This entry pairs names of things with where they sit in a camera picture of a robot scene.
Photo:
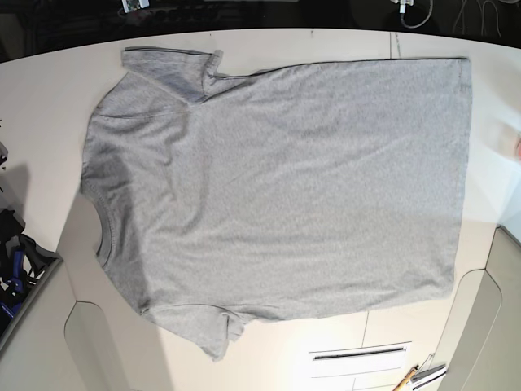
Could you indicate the white connector device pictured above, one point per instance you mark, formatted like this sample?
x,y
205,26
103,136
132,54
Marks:
x,y
134,5

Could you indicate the blue and black equipment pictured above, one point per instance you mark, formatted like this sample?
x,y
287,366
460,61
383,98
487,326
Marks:
x,y
23,264

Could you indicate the grey T-shirt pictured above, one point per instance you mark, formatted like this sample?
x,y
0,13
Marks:
x,y
301,192

